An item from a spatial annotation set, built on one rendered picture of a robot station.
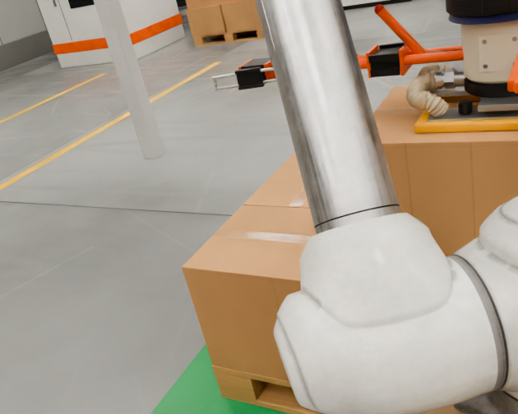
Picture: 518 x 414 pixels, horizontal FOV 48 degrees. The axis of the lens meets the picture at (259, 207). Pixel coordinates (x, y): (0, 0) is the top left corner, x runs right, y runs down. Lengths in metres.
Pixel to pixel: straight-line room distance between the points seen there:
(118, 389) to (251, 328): 0.71
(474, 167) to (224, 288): 0.83
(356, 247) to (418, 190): 0.72
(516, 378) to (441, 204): 0.70
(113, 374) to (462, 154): 1.62
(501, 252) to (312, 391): 0.24
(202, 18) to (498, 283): 8.04
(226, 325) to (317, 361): 1.25
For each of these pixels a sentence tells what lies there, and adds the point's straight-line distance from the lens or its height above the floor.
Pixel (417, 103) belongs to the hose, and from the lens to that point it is 1.32.
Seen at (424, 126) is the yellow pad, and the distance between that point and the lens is 1.30.
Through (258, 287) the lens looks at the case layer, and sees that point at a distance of 1.66.
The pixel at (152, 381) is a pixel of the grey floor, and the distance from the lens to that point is 2.27.
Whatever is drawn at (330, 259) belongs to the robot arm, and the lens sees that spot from 0.61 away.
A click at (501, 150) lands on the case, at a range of 1.24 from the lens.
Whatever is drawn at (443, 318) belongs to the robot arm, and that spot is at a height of 1.04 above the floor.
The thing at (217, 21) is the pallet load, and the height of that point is 0.31.
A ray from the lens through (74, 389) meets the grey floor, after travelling 2.41.
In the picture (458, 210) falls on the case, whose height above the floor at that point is 0.78.
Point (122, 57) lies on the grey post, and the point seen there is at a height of 0.78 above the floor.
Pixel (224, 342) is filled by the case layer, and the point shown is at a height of 0.26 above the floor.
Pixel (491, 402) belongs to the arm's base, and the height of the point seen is 0.85.
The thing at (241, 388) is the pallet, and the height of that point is 0.07.
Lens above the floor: 1.42
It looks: 26 degrees down
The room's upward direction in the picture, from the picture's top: 13 degrees counter-clockwise
